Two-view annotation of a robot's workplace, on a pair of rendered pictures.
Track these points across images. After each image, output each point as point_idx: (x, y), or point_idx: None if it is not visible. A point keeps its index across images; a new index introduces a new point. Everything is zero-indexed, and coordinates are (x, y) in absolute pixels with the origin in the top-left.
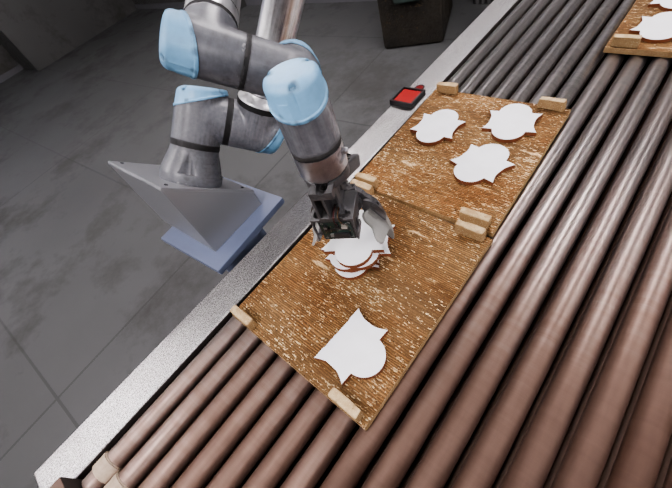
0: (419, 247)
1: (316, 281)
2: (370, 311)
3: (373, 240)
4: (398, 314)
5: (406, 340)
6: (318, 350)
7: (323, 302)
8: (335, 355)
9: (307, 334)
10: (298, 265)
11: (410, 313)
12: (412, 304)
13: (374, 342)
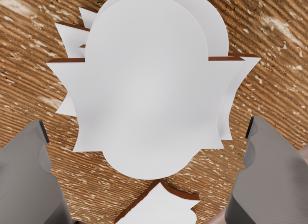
0: (274, 70)
1: (73, 139)
2: (174, 175)
3: (200, 126)
4: (212, 176)
5: (218, 198)
6: (114, 212)
7: (100, 168)
8: (138, 223)
9: (93, 201)
10: (15, 109)
11: (228, 175)
12: (234, 165)
13: (184, 211)
